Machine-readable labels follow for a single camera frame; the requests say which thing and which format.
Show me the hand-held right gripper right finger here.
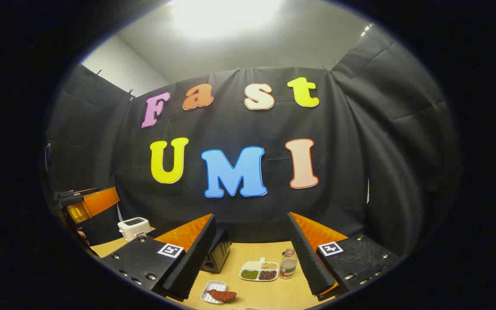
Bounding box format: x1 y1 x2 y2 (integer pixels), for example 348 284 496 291
287 211 400 302

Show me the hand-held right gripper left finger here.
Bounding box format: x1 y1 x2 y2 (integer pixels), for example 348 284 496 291
99 213 217 301

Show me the small white ribbed tray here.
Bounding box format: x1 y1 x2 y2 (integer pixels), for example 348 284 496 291
200 280 228 305

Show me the large ceiling light panel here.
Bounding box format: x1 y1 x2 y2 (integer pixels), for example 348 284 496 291
168 0 285 41

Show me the white toaster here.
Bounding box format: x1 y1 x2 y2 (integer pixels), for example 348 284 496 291
118 217 152 242

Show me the red meat slice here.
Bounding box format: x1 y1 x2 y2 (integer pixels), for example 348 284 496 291
207 289 237 303

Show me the clear plastic bottle red label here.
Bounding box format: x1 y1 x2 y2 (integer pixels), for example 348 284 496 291
279 248 298 280

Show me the black electric oven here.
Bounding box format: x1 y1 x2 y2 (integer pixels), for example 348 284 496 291
200 227 232 274

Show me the white divided plate with beans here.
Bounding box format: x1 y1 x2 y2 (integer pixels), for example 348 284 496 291
239 257 279 282

